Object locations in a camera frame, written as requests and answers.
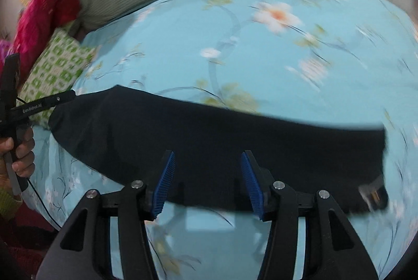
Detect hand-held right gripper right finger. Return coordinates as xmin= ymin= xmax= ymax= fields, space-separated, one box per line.
xmin=240 ymin=151 xmax=379 ymax=280

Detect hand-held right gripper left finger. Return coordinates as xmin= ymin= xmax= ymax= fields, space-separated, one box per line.
xmin=35 ymin=150 xmax=176 ymax=280

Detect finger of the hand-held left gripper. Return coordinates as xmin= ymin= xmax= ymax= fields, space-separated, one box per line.
xmin=10 ymin=90 xmax=76 ymax=119

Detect black pants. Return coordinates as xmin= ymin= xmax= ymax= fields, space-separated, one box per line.
xmin=48 ymin=85 xmax=390 ymax=215

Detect person's left hand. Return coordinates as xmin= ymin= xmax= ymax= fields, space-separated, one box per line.
xmin=0 ymin=127 xmax=36 ymax=189

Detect green white patterned pillow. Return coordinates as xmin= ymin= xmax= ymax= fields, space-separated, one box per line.
xmin=20 ymin=28 xmax=98 ymax=128

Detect red pink cloth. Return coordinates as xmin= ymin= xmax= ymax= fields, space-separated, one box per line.
xmin=0 ymin=0 xmax=82 ymax=78

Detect light blue floral bedsheet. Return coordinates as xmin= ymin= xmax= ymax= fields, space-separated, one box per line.
xmin=24 ymin=0 xmax=418 ymax=280

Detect black cable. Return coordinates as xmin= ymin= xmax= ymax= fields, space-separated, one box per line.
xmin=16 ymin=96 xmax=62 ymax=230

